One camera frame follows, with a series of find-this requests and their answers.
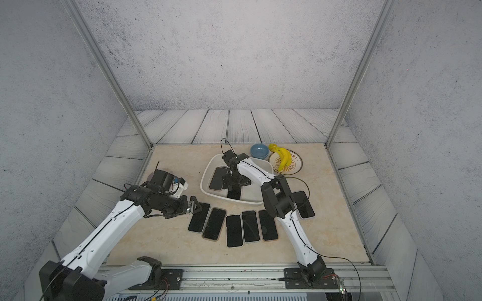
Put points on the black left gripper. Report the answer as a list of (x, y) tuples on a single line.
[(182, 209)]

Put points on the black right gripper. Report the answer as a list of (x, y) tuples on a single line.
[(227, 178)]

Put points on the black phone pink edge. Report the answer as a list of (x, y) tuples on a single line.
[(234, 192)]

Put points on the black phone lilac case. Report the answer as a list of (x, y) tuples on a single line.
[(199, 219)]

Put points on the cracked phone pink case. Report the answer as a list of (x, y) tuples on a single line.
[(214, 224)]

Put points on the white plastic storage box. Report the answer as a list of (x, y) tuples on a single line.
[(250, 195)]

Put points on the black phone cream case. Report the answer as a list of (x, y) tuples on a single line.
[(234, 231)]

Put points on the black phone green case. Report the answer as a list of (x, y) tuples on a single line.
[(250, 226)]

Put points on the black phone pink case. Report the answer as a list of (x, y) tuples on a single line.
[(268, 226), (303, 205)]

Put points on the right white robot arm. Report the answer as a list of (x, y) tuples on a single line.
[(279, 202)]

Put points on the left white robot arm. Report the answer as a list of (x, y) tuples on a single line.
[(77, 277)]

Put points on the blue ceramic bowl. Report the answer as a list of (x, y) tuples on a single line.
[(259, 151)]

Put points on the yellow banana toy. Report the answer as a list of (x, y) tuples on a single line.
[(284, 155)]

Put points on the round patterned plate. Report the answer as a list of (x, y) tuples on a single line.
[(294, 166)]

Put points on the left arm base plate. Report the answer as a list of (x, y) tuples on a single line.
[(164, 279)]

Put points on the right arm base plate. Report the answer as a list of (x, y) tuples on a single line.
[(296, 278)]

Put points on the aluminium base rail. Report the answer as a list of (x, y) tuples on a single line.
[(358, 279)]

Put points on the left aluminium frame post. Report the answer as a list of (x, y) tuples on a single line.
[(82, 27)]

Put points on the aluminium frame post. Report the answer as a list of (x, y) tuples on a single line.
[(362, 67), (82, 27)]

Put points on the right aluminium frame post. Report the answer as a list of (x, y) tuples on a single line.
[(362, 67)]

